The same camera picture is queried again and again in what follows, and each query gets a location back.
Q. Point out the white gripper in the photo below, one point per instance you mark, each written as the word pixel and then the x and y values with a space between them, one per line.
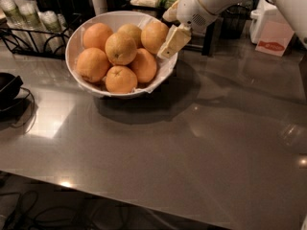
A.
pixel 190 10

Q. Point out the white bowl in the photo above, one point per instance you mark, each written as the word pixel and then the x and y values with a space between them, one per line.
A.
pixel 76 42

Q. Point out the black condiment shelf rack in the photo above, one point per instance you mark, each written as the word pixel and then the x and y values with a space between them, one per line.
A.
pixel 200 42

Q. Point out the yellowish orange back centre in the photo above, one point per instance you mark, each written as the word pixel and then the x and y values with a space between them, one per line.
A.
pixel 134 31

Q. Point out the black mesh basket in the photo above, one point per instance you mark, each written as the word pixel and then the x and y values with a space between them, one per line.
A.
pixel 234 20

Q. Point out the white paper cup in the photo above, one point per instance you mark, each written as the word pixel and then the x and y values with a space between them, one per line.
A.
pixel 100 6

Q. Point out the white appliance with bowls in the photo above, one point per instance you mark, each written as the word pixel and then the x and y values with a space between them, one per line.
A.
pixel 264 11

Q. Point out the white card red logo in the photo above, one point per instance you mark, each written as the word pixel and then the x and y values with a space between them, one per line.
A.
pixel 275 38

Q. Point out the black device at left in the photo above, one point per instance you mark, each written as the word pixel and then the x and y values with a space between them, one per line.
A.
pixel 12 92

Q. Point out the black wire cup rack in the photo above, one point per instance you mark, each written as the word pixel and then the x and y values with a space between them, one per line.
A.
pixel 36 43

